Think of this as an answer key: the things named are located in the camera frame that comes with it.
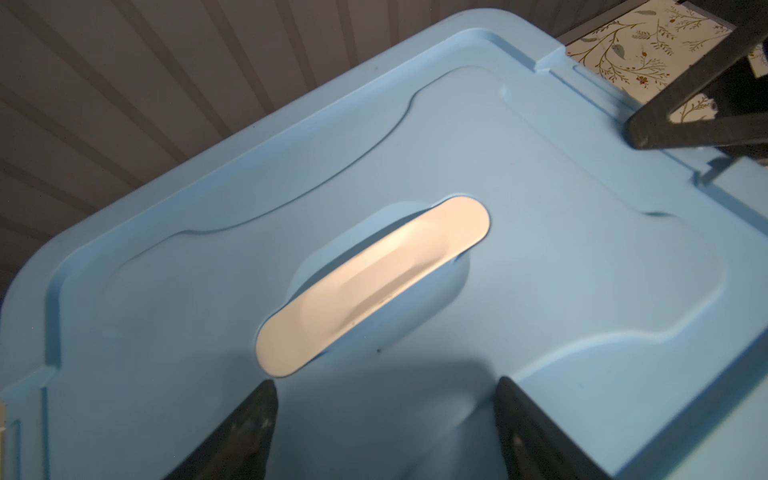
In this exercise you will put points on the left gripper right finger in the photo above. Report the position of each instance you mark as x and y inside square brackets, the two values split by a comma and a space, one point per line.
[532, 445]

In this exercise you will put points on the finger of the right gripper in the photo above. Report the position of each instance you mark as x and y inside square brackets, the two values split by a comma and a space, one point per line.
[731, 131]
[656, 113]

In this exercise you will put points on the blue plastic bin lid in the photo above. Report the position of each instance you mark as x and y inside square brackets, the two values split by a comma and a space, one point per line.
[461, 207]

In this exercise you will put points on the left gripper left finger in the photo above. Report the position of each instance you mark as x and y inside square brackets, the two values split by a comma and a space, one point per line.
[239, 447]

